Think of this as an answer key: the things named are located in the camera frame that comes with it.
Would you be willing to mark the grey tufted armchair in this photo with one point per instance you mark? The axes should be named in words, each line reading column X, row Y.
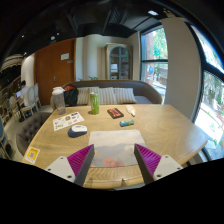
column 28, row 130

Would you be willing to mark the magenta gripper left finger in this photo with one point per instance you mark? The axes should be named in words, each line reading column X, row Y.
column 73, row 168

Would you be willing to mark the orange wooden door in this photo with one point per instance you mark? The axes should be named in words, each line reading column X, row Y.
column 54, row 67

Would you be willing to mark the brown curved sofa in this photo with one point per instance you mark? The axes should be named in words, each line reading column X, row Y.
column 143, row 92

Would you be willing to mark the yellow QR code sticker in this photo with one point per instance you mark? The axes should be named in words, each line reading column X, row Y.
column 32, row 155

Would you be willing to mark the seated person in background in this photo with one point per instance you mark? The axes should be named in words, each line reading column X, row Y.
column 23, row 95

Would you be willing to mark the green drink can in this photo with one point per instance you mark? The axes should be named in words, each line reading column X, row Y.
column 94, row 101

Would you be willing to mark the small teal pack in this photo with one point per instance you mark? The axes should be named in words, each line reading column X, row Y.
column 126, row 123

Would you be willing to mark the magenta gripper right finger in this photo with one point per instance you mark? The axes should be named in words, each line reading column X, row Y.
column 153, row 166

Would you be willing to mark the arched glass cabinet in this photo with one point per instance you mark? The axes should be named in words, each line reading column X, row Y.
column 118, row 59

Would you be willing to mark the white crumpled tissue packet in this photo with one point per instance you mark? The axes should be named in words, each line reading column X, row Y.
column 130, row 109

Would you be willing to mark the white background chair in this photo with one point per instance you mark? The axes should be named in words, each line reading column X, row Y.
column 31, row 100

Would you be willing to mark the black and red box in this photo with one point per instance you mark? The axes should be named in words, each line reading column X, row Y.
column 115, row 113

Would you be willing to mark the striped cushion right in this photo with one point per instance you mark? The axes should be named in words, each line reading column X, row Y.
column 124, row 95

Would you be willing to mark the striped cushion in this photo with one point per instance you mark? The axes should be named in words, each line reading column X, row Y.
column 124, row 95
column 107, row 96
column 84, row 95

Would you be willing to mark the black backpack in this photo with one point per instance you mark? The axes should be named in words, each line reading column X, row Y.
column 70, row 95

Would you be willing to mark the grey landscape mouse pad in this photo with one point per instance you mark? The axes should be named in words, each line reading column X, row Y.
column 115, row 148

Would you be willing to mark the white sticker sheet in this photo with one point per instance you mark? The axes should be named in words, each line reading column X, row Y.
column 67, row 120

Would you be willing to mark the striped cushion middle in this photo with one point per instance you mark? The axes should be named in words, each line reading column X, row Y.
column 107, row 96

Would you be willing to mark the striped cushion left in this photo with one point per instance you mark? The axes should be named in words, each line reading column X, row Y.
column 84, row 95

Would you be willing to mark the clear plastic water bottle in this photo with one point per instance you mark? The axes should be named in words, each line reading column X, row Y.
column 58, row 99

